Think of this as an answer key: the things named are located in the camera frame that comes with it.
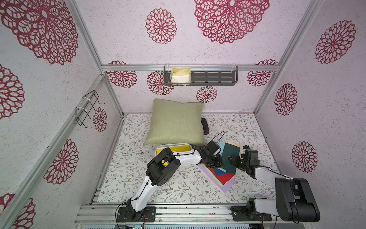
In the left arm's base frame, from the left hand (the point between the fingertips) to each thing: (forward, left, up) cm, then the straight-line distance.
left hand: (224, 166), depth 88 cm
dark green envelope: (+14, -7, -4) cm, 16 cm away
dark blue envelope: (-2, +3, -4) cm, 6 cm away
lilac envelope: (-12, +1, -3) cm, 13 cm away
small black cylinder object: (+33, +8, -1) cm, 34 cm away
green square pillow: (+27, +31, +9) cm, 42 cm away
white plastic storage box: (+15, +33, +1) cm, 36 cm away
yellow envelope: (+10, +31, +4) cm, 33 cm away
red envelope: (-7, +1, -3) cm, 7 cm away
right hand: (+7, -6, -1) cm, 9 cm away
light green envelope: (-4, +7, -3) cm, 9 cm away
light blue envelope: (+18, -2, -3) cm, 18 cm away
